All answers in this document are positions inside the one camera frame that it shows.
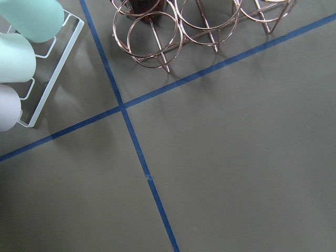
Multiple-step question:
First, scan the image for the tea bottle front of rack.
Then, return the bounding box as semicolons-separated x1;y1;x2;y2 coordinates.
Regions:
125;0;165;23

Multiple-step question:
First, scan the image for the pale white-green cup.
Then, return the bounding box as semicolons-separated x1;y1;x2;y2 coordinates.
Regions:
1;33;36;83

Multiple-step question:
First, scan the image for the mint green cup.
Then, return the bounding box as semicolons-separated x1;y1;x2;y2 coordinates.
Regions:
1;0;65;43

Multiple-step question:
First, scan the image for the copper wire bottle rack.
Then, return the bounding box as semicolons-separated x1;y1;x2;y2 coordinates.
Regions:
111;1;297;73

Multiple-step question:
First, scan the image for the white wire cup rack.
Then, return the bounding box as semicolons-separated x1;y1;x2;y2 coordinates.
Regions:
7;10;85;128

